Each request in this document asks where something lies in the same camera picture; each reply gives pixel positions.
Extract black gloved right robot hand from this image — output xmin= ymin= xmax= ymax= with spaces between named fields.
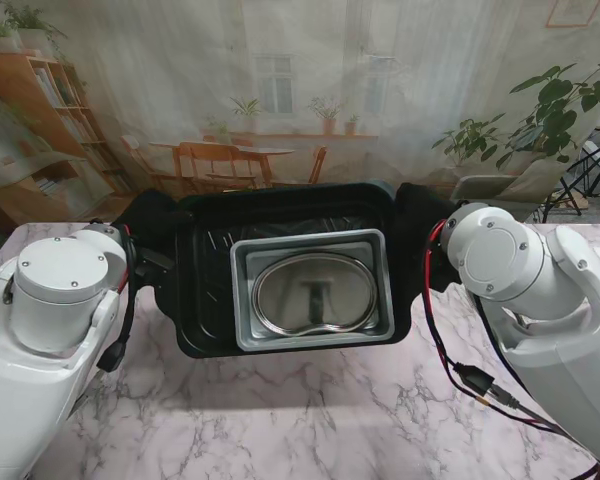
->
xmin=394 ymin=181 xmax=469 ymax=292

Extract red black left arm cables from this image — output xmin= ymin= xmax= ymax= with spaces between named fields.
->
xmin=95 ymin=224 xmax=141 ymax=374

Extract silver rectangular baking tray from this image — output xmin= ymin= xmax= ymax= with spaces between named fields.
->
xmin=228 ymin=228 xmax=397 ymax=354

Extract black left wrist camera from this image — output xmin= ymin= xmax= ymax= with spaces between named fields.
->
xmin=132 ymin=244 xmax=174 ymax=279

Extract red black right arm cables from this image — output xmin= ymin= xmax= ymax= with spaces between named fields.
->
xmin=422 ymin=219 xmax=600 ymax=480

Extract black patterned baking tray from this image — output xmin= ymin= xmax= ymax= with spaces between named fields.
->
xmin=152 ymin=178 xmax=414 ymax=359

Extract red black arm cables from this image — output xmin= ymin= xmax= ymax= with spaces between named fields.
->
xmin=422 ymin=219 xmax=600 ymax=480
xmin=95 ymin=224 xmax=141 ymax=374

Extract printed room backdrop curtain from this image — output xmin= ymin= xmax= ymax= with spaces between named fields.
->
xmin=0 ymin=0 xmax=600 ymax=226

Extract black tripod stand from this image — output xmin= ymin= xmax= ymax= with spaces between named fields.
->
xmin=539 ymin=132 xmax=600 ymax=224

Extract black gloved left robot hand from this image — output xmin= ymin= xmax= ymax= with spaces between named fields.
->
xmin=110 ymin=187 xmax=194 ymax=254

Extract oval stainless steel plate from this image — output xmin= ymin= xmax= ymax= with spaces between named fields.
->
xmin=252 ymin=251 xmax=378 ymax=336

